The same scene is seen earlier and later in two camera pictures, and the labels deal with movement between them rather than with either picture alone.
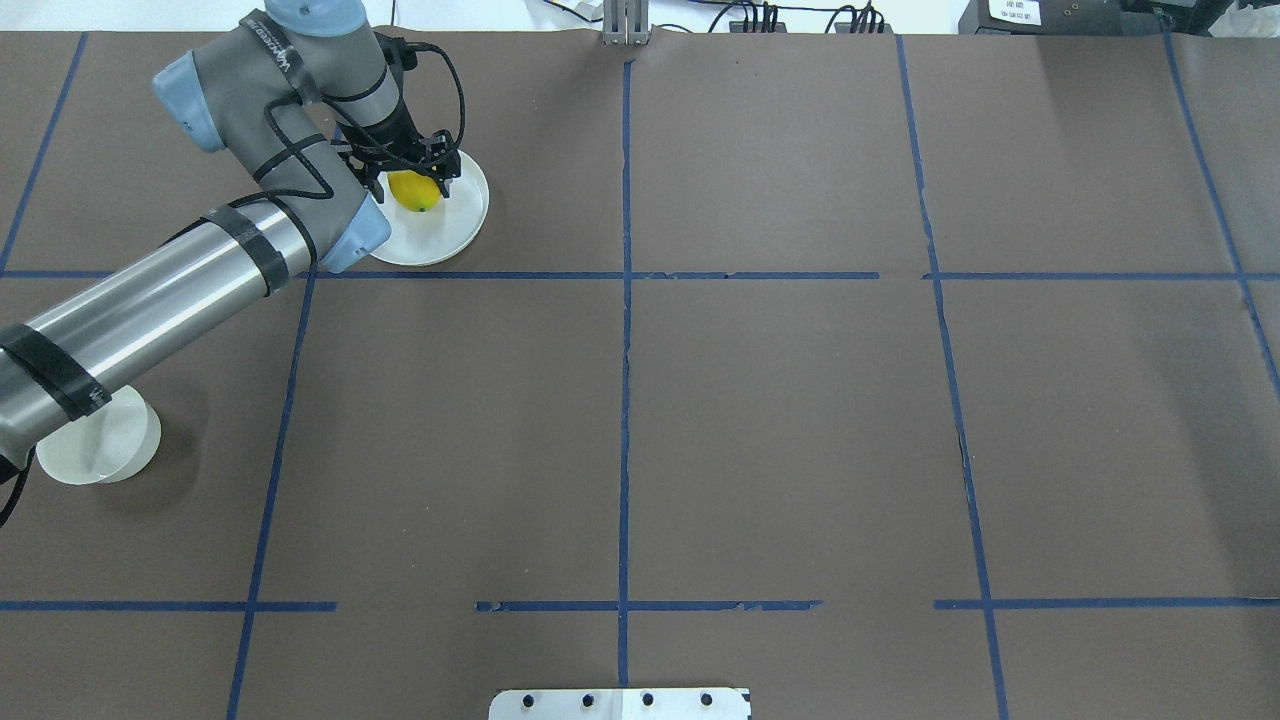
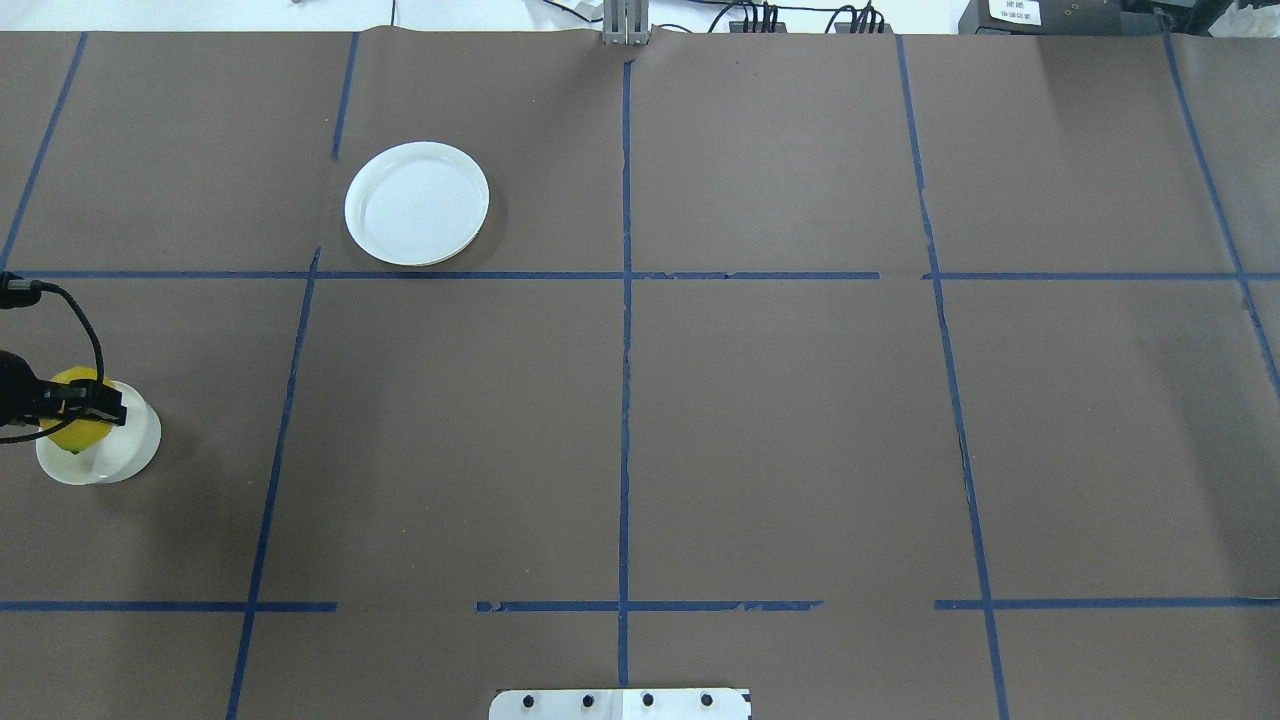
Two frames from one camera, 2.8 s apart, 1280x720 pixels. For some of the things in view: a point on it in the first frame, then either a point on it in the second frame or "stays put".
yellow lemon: x=414 y=190 -> x=80 y=435
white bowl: x=112 y=443 stays put
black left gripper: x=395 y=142 -> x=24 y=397
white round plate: x=442 y=233 stays put
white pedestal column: x=627 y=704 stays put
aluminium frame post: x=625 y=22 stays put
